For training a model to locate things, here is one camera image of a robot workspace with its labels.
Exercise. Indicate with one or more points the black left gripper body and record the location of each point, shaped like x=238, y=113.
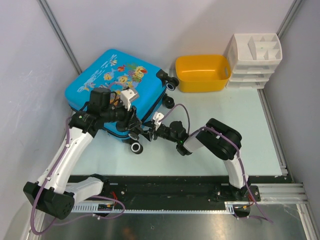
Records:
x=120, y=114

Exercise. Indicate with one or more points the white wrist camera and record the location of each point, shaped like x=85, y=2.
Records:
x=127, y=96
x=157, y=119

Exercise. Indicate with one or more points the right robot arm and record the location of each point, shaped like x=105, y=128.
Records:
x=221, y=140

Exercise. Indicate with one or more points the white plastic drawer organizer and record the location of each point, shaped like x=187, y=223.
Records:
x=253, y=58

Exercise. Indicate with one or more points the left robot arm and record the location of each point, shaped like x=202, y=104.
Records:
x=50, y=193

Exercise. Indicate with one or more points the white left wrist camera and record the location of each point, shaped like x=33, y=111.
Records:
x=127, y=96

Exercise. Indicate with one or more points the aluminium frame rail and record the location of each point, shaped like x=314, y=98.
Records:
x=282, y=193

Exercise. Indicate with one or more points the blue fish-print kids suitcase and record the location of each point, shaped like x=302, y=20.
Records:
x=99, y=87

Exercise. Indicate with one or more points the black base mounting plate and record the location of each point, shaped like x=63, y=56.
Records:
x=170, y=192

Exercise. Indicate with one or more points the yellow plastic basket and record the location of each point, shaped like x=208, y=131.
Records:
x=202, y=73

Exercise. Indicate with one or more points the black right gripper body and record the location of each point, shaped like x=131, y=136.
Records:
x=162, y=131

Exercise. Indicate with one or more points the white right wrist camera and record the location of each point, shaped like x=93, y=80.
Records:
x=157, y=119

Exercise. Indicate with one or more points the grey slotted cable duct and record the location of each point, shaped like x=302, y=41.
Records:
x=97, y=208

